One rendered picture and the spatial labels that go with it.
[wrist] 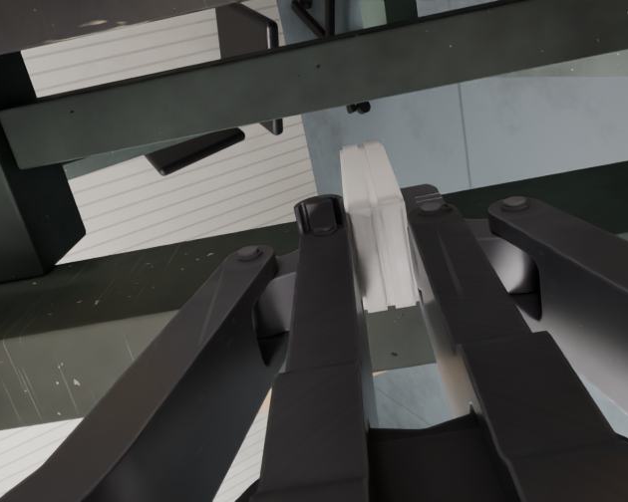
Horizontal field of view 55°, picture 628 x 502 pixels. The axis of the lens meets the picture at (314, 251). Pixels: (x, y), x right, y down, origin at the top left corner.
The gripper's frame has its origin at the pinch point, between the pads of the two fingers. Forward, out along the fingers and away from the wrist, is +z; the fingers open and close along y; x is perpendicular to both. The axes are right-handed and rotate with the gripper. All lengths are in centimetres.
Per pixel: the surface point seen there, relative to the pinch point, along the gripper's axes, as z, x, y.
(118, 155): 81, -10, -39
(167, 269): 16.3, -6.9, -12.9
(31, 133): 20.4, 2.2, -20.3
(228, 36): 256, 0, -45
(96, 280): 16.6, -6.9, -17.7
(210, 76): 20.4, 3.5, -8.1
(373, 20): 126, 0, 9
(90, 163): 77, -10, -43
